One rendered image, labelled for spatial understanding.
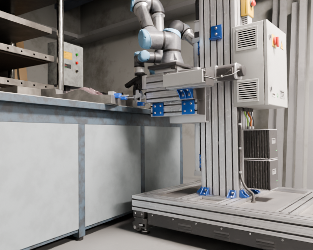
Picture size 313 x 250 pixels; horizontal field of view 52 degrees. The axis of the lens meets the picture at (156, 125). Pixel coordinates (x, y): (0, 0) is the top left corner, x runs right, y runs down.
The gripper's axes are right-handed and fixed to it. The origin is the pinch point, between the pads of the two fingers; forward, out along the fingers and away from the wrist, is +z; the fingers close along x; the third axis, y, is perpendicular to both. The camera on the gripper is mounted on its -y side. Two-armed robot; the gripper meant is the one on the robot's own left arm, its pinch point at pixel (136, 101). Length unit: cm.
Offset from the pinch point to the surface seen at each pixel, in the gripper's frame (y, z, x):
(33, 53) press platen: -88, -42, -10
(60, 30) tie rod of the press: -78, -66, 12
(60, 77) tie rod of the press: -78, -25, 12
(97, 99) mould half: -7.6, 2.2, -39.3
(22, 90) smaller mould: -29, 0, -78
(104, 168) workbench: -7, 45, -33
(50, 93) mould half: -40, -3, -44
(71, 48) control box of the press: -87, -57, 38
